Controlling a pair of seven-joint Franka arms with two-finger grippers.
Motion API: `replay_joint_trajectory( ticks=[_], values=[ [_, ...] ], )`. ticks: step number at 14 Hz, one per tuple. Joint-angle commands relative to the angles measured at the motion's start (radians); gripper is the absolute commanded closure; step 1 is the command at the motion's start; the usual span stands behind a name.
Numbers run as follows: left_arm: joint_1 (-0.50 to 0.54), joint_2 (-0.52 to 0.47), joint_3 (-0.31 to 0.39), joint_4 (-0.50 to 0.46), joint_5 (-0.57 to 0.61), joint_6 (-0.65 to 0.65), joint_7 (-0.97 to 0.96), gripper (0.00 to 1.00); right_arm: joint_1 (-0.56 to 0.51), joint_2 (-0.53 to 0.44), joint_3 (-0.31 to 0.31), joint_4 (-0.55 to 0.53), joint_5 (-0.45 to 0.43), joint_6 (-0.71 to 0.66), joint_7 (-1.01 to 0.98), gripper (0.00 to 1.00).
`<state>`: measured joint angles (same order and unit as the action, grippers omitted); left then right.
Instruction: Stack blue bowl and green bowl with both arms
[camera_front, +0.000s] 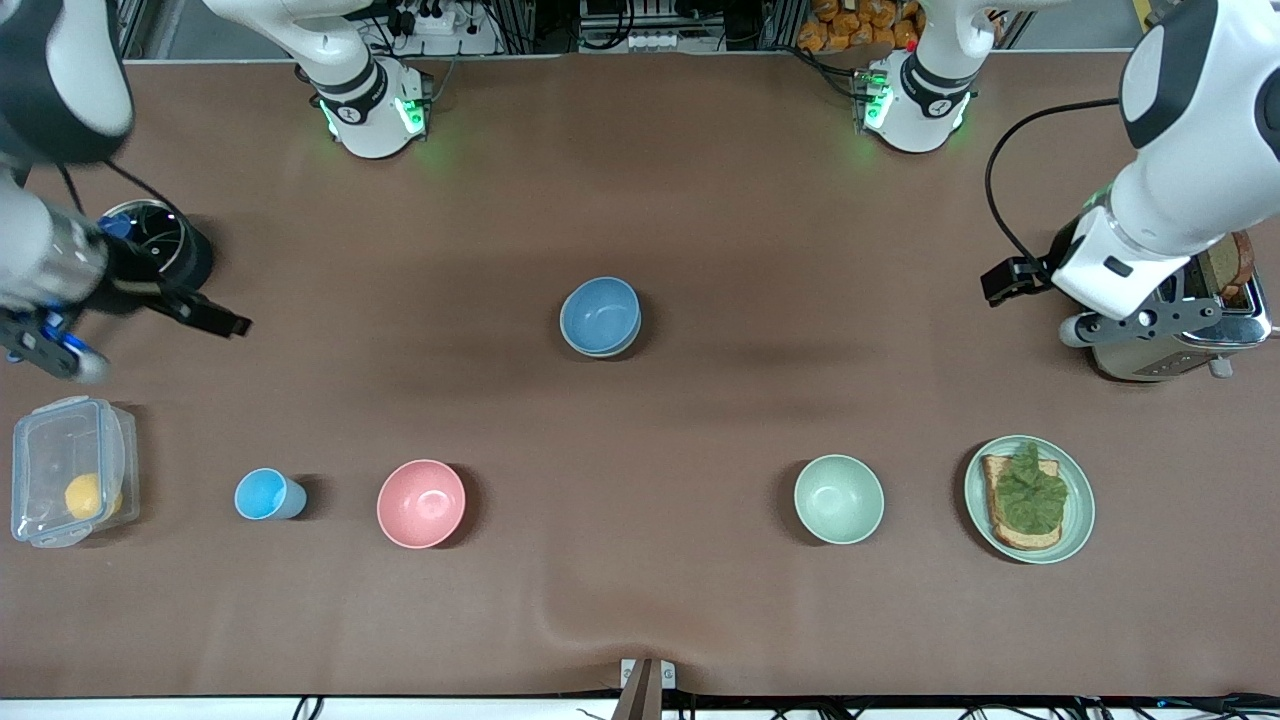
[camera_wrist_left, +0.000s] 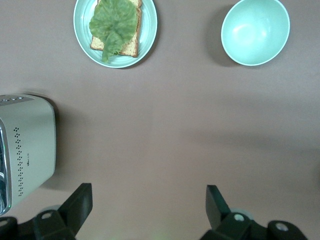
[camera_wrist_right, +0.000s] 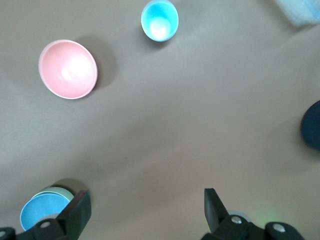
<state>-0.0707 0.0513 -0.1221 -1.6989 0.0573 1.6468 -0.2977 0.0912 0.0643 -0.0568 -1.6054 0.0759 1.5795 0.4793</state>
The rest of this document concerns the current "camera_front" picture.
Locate blue bowl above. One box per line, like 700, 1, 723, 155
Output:
559, 277, 642, 353

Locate pink bowl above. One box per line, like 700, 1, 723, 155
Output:
377, 459, 467, 550

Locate glass lid blue knob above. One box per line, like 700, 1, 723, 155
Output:
100, 200, 187, 286

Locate beige chrome toaster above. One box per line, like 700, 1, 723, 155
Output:
1095, 230, 1273, 382

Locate brown toast slice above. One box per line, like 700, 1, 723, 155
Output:
1200, 232, 1255, 301

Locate blue cup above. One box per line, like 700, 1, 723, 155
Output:
234, 468, 308, 521

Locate bread slice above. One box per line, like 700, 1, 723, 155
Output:
981, 455, 1063, 551

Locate clear plastic lidded container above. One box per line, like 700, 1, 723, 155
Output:
10, 396, 140, 549

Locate green lettuce leaf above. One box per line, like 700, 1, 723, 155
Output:
993, 442, 1069, 536

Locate yellow lemon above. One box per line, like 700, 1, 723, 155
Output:
65, 473, 123, 521

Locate light green plate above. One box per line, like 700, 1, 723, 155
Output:
964, 435, 1096, 565

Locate orange snack bags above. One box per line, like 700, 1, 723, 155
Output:
797, 0, 921, 53

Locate white power strip with plugs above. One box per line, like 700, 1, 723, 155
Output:
400, 8, 498, 56

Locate brown table mat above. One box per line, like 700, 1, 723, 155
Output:
0, 50, 1280, 699

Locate black saucepan blue handle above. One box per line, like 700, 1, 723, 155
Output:
100, 200, 214, 301

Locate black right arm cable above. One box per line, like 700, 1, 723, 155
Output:
58, 158, 191, 236

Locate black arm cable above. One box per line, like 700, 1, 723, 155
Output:
985, 97, 1121, 266
58, 158, 191, 236

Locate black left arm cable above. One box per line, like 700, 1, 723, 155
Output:
985, 97, 1121, 266

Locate metal table edge bracket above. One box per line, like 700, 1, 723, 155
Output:
612, 658, 676, 720

